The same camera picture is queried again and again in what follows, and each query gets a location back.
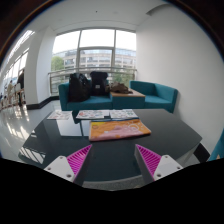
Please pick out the white patterned towel left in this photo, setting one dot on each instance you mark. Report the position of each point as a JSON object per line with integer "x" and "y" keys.
{"x": 60, "y": 115}

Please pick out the orange pink folded towel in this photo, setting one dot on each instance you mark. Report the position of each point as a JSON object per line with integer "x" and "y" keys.
{"x": 113, "y": 130}

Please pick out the black backpack right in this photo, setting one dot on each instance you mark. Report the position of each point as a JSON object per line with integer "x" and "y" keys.
{"x": 98, "y": 82}

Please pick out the teal corner sofa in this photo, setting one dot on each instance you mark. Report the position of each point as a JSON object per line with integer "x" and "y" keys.
{"x": 145, "y": 95}

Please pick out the black backpack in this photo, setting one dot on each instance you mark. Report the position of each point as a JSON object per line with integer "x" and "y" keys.
{"x": 79, "y": 88}
{"x": 98, "y": 82}

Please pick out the white patterned towel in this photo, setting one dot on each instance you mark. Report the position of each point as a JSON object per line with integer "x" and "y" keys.
{"x": 60, "y": 115}
{"x": 92, "y": 114}
{"x": 123, "y": 114}

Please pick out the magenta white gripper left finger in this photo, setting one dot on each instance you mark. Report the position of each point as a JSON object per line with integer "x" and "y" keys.
{"x": 72, "y": 168}

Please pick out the white patterned towel middle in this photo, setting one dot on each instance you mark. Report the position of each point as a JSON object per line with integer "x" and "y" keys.
{"x": 92, "y": 114}

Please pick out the wooden sofa side table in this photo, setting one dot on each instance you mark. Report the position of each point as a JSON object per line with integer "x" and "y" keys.
{"x": 132, "y": 93}

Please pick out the metal window railing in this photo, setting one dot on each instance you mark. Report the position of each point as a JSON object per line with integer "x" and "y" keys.
{"x": 114, "y": 74}

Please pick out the teal chair edge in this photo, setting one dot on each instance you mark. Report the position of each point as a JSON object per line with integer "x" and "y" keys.
{"x": 218, "y": 152}

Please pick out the black backpack left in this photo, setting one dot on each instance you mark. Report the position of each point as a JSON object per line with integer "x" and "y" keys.
{"x": 79, "y": 88}

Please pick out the brown bag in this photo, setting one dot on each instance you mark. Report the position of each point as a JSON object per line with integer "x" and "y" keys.
{"x": 118, "y": 88}

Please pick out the white patterned towel right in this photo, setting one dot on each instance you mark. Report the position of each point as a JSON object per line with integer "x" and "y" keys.
{"x": 123, "y": 114}

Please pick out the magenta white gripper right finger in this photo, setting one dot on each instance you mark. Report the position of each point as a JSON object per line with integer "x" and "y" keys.
{"x": 154, "y": 166}

